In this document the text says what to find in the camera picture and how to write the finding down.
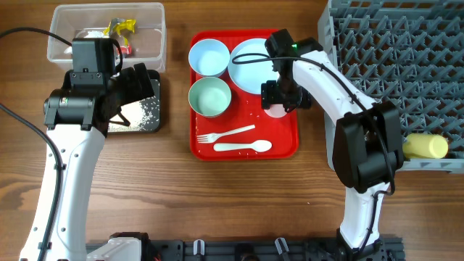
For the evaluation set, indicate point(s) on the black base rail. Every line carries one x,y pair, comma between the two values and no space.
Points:
309,250

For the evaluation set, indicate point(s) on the yellow snack wrapper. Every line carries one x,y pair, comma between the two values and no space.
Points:
119,24

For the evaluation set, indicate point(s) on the black plastic tray bin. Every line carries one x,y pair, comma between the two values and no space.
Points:
155,79

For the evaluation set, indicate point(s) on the white plastic fork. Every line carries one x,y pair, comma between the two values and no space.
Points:
211,138

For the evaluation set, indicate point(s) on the yellow plastic cup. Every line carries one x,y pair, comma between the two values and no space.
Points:
421,145

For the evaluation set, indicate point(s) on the white napkin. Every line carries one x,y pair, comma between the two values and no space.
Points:
87,34

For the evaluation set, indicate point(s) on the white plastic spoon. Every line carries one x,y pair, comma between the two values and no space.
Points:
257,146

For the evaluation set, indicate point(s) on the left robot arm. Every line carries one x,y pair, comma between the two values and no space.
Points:
59,226

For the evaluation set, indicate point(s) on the pile of white rice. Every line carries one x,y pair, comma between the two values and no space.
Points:
143,115

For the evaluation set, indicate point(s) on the light blue bowl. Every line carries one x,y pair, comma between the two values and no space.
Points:
209,57

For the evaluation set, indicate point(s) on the red serving tray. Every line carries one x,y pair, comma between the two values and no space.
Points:
245,109

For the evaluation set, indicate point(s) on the light blue plate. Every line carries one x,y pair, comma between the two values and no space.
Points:
250,77

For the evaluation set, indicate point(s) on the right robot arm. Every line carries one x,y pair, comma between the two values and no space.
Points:
367,144

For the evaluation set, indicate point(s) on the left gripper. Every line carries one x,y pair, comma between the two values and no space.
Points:
134,92

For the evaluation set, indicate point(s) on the grey dishwasher rack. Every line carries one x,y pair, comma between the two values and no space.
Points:
409,53

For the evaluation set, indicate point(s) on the green bowl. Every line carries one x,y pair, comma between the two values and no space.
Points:
209,97

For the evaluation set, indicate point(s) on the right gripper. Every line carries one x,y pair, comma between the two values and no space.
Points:
269,97

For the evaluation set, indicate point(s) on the pink plastic cup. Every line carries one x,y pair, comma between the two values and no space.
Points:
276,111

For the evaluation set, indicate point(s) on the red snack wrapper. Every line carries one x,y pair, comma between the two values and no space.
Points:
126,50

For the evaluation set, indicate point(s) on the clear plastic waste bin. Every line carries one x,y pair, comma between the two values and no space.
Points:
149,42

